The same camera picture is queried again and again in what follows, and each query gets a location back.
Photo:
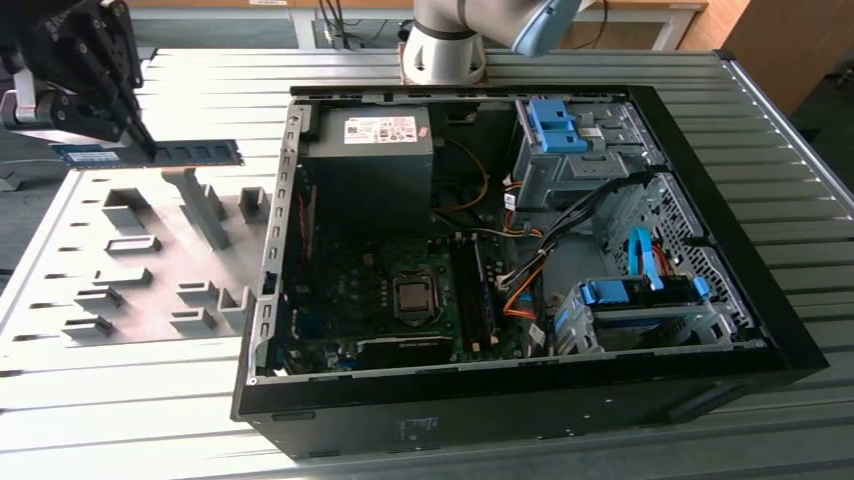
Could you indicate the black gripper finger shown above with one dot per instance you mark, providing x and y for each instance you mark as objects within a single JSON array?
[{"x": 107, "y": 60}]

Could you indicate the blue labelled RAM stick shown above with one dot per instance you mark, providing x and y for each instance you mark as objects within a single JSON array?
[{"x": 194, "y": 152}]

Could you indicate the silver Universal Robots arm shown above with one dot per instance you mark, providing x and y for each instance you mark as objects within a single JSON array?
[{"x": 444, "y": 55}]

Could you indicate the long wooden desk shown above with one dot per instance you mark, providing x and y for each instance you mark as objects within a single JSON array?
[{"x": 201, "y": 2}]

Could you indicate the grey parts rack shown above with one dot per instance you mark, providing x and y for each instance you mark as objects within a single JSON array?
[{"x": 161, "y": 235}]

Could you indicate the grey power supply unit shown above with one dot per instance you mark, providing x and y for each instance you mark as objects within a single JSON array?
[{"x": 374, "y": 175}]

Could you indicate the green motherboard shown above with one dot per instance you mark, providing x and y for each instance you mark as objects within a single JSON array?
[{"x": 347, "y": 300}]

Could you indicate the silver CPU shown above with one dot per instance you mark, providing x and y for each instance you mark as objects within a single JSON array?
[{"x": 413, "y": 296}]

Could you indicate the blue drive carrier latch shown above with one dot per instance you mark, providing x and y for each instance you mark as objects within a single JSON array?
[{"x": 554, "y": 130}]

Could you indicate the black graphics card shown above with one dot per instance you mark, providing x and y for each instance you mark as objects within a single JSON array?
[{"x": 401, "y": 350}]

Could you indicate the tall metal drive cage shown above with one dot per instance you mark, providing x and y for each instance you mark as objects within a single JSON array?
[{"x": 574, "y": 175}]

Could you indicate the white framed wooden desk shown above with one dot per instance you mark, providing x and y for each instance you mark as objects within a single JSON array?
[{"x": 634, "y": 25}]

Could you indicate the blue disk carrier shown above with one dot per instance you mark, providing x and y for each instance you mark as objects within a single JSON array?
[{"x": 604, "y": 292}]

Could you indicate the black open PC case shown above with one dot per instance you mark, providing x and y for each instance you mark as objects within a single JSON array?
[{"x": 468, "y": 410}]

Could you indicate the black hard disk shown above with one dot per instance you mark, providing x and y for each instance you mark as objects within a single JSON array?
[{"x": 674, "y": 295}]

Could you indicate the low metal disk bay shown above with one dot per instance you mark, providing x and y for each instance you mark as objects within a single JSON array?
[{"x": 668, "y": 325}]

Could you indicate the wooden cabinet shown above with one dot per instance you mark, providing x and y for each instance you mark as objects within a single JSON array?
[{"x": 788, "y": 50}]

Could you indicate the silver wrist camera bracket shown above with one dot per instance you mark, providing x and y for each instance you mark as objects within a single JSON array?
[{"x": 34, "y": 117}]

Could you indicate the grey floor bracket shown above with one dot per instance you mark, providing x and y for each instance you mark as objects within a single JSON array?
[{"x": 10, "y": 177}]

